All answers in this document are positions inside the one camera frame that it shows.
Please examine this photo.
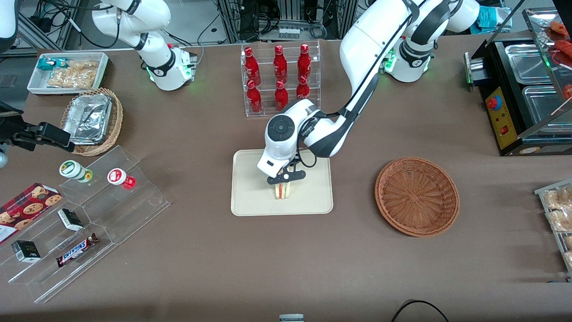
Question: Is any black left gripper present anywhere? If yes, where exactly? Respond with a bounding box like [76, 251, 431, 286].
[267, 165, 307, 185]

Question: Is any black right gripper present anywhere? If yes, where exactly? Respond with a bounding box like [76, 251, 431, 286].
[0, 122, 76, 153]

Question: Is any triangular sandwich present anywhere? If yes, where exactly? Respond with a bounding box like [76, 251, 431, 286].
[273, 181, 294, 201]

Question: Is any aluminium foil tray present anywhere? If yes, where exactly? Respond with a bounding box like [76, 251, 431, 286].
[63, 93, 113, 145]

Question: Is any beige plastic tray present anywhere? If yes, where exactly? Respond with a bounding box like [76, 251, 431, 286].
[231, 147, 334, 217]

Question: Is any light wicker basket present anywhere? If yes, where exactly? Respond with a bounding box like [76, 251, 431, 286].
[59, 87, 124, 157]

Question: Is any brown wicker basket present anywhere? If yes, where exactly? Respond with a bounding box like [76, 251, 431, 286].
[374, 157, 460, 237]

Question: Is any green lid drink cup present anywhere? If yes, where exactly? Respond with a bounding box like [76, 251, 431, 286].
[59, 160, 94, 184]

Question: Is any white rectangular snack bin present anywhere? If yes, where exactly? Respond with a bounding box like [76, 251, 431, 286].
[27, 52, 109, 96]

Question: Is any clear bag of crackers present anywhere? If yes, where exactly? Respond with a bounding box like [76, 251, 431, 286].
[47, 59, 100, 89]

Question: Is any clear acrylic bottle rack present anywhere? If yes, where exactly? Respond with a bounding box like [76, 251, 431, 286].
[240, 40, 321, 118]

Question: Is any teal snack packet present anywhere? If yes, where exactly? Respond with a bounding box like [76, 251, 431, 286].
[37, 57, 67, 71]

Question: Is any red lid drink cup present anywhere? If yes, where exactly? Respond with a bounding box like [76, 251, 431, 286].
[107, 168, 136, 191]

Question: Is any red cookie box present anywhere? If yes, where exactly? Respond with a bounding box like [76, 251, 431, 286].
[0, 182, 63, 244]

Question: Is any small black box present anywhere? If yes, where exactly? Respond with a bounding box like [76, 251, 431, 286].
[11, 240, 42, 263]
[57, 208, 84, 232]

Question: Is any clear acrylic tiered stand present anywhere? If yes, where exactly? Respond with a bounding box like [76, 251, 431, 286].
[0, 144, 171, 305]

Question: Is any Snickers chocolate bar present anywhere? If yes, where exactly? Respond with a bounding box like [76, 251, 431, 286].
[56, 233, 99, 268]

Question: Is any silver metal box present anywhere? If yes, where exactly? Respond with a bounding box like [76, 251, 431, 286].
[464, 51, 487, 85]

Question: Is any black hot food warmer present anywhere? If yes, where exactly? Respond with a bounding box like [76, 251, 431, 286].
[480, 7, 572, 157]

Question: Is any teal cloth bag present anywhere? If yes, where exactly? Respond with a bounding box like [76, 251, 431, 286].
[476, 7, 512, 34]

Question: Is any steel food pan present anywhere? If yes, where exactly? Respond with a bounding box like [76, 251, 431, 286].
[522, 85, 572, 126]
[505, 43, 555, 85]

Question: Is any wrapped bread piece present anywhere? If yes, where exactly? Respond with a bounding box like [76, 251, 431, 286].
[543, 186, 572, 211]
[546, 209, 572, 233]

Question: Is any aluminium frame rack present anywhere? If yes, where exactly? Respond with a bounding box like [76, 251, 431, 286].
[214, 0, 358, 43]

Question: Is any black floor cable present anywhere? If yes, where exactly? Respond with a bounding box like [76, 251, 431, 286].
[391, 299, 450, 322]

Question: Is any grey wire bread tray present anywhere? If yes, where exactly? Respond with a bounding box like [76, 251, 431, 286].
[534, 179, 572, 283]

